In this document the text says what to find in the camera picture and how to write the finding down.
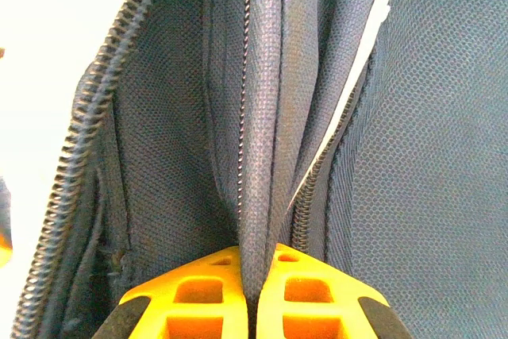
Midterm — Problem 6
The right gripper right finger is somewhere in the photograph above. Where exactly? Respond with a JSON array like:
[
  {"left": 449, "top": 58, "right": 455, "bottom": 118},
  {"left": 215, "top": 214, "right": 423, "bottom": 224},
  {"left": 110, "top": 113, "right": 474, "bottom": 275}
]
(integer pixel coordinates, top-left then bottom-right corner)
[{"left": 257, "top": 242, "right": 410, "bottom": 339}]

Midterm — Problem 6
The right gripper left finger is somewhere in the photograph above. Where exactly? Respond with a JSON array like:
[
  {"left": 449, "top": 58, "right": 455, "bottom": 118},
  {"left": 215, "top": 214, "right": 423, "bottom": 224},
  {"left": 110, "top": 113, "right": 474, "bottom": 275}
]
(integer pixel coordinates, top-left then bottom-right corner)
[{"left": 93, "top": 245, "right": 250, "bottom": 339}]

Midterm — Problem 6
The navy blue student backpack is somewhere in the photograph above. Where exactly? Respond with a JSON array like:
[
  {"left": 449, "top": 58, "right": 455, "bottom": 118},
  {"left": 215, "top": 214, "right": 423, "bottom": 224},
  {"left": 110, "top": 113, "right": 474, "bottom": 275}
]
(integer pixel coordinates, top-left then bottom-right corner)
[{"left": 0, "top": 0, "right": 508, "bottom": 339}]

